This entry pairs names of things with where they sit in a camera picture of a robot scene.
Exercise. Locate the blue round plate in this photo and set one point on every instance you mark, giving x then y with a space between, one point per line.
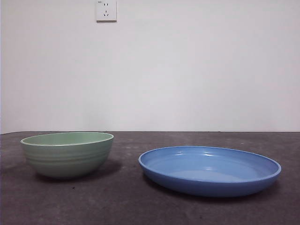
211 185

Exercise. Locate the white wall socket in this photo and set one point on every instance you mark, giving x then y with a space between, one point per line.
106 11

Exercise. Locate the pale green ribbed bowl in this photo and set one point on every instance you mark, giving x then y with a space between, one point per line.
66 161

